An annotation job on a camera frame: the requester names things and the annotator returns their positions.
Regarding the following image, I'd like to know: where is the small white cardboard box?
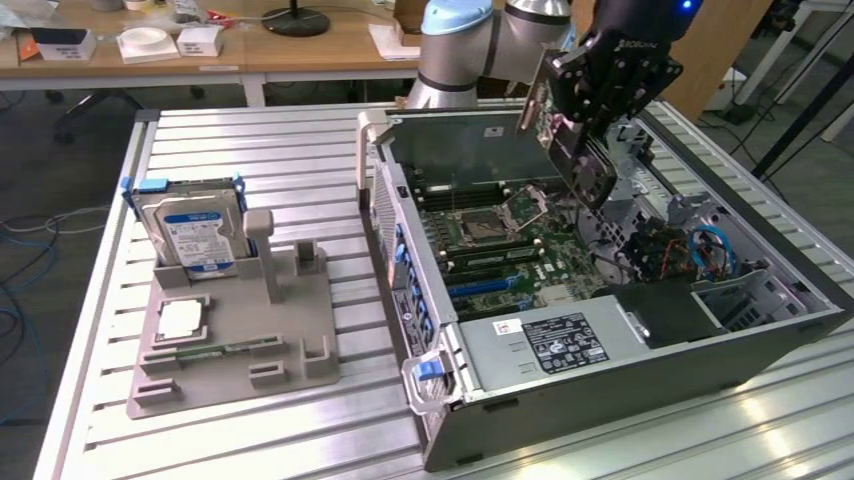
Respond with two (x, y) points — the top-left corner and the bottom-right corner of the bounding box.
(174, 25), (225, 58)

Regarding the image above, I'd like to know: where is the grey plastic parts rack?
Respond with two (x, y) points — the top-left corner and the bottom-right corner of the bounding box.
(125, 209), (342, 422)

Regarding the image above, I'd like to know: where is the installed RAM stick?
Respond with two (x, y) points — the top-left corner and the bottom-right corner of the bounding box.
(448, 243), (545, 272)

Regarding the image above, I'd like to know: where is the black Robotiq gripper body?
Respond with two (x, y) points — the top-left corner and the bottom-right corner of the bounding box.
(577, 0), (703, 67)

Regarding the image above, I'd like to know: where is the metal socket cover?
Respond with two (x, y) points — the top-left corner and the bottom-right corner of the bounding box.
(498, 183), (556, 227)

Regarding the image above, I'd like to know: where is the white round tape holder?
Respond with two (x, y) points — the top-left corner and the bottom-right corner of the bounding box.
(114, 26), (182, 65)

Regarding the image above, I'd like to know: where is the graphics card with metal bracket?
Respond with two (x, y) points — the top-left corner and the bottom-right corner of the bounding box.
(514, 46), (619, 212)

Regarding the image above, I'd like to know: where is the wooden cabinet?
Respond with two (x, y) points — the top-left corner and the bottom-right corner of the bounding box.
(569, 0), (756, 122)

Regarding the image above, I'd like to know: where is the white paper stack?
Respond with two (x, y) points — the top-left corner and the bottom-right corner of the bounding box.
(366, 23), (424, 62)

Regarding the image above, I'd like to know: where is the black office chair base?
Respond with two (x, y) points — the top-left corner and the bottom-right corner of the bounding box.
(50, 89), (145, 147)

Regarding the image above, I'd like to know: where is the blue data wire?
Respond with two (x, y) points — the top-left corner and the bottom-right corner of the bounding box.
(688, 226), (739, 277)

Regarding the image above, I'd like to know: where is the perforated metal drive cage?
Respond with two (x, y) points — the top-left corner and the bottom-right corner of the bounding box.
(573, 148), (669, 242)

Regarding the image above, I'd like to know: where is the silver CPU chip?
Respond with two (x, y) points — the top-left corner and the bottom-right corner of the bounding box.
(153, 300), (205, 342)

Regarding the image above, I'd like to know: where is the black round lamp base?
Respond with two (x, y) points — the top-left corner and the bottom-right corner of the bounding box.
(260, 0), (333, 38)

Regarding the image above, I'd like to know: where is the green motherboard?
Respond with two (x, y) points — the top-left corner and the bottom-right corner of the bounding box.
(404, 164), (609, 322)

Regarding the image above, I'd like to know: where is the open black PC case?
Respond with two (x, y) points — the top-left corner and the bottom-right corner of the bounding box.
(352, 94), (854, 474)

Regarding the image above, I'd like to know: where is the white box with black lid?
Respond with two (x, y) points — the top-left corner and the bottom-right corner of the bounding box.
(30, 27), (98, 62)

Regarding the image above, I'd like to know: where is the brown cardboard box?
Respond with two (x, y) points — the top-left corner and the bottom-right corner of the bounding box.
(392, 0), (429, 35)

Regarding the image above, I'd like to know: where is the grey metal disk bay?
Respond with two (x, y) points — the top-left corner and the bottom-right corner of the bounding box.
(688, 268), (803, 332)

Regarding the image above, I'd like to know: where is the wooden desk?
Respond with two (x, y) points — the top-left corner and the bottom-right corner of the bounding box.
(0, 0), (609, 94)

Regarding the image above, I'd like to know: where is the green RAM stick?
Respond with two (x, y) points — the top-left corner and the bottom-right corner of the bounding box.
(173, 339), (252, 358)

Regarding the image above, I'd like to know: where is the CPU socket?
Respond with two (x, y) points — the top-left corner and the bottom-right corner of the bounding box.
(454, 209), (513, 247)

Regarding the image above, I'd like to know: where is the blue expansion slot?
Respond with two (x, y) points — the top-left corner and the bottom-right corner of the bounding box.
(446, 276), (522, 300)

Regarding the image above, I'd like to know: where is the hard disk with blue carrier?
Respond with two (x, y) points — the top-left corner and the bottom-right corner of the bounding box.
(118, 171), (249, 282)

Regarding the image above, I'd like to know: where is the grey power supply unit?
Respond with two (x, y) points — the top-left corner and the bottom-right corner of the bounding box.
(454, 294), (652, 394)

